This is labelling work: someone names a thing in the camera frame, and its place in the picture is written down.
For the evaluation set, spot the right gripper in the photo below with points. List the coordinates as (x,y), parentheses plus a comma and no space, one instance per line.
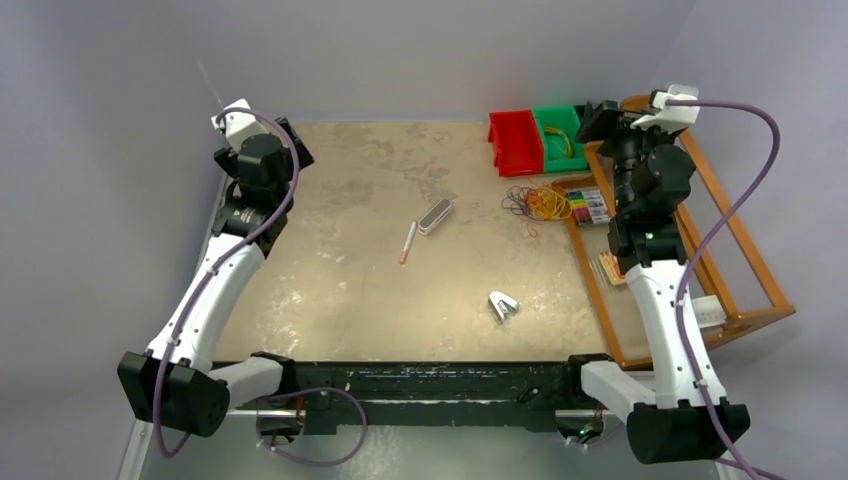
(609,118)

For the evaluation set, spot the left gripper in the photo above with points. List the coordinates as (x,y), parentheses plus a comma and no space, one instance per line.
(303,159)

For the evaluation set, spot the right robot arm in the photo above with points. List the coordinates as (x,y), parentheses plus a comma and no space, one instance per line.
(685,416)

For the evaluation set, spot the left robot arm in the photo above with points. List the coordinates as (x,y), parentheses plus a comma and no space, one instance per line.
(263,179)

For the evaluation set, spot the green plastic bin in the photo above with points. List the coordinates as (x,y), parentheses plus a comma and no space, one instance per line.
(558,127)

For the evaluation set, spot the box of coloured markers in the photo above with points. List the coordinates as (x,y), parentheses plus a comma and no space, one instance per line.
(588,206)

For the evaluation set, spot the red plastic bin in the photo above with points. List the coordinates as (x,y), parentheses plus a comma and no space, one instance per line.
(516,142)

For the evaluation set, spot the white marker orange cap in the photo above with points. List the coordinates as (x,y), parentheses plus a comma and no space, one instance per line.
(408,242)

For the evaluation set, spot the orange small card pack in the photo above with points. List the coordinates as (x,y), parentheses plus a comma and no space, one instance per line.
(610,266)

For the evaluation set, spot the white grey stapler case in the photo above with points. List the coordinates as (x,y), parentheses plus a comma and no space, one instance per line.
(434,216)

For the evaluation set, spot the wooden shelf rack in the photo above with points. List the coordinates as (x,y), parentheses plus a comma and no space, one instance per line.
(732,268)

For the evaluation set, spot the white label box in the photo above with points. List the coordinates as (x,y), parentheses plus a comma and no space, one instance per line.
(709,312)

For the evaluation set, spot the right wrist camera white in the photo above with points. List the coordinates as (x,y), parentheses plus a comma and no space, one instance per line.
(662,112)

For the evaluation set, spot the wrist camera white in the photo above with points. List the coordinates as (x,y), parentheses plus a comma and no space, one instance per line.
(237,127)
(662,112)

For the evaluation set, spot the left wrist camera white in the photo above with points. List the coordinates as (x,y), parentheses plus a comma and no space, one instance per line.
(237,127)

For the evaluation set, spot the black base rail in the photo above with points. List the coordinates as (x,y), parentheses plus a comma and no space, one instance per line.
(537,396)

